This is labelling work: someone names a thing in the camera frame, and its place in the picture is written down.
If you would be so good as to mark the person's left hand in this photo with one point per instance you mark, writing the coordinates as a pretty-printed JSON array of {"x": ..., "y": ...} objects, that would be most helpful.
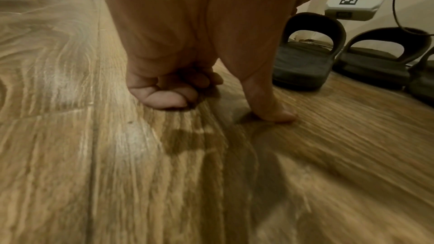
[{"x": 190, "y": 23}]

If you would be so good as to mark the dark grey slide slipper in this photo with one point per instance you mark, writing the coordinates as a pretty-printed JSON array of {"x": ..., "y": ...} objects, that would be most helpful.
[
  {"x": 423, "y": 82},
  {"x": 373, "y": 63},
  {"x": 301, "y": 63}
]

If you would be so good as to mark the white wrist-worn camera box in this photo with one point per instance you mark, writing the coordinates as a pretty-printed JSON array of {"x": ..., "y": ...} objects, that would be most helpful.
[{"x": 356, "y": 1}]

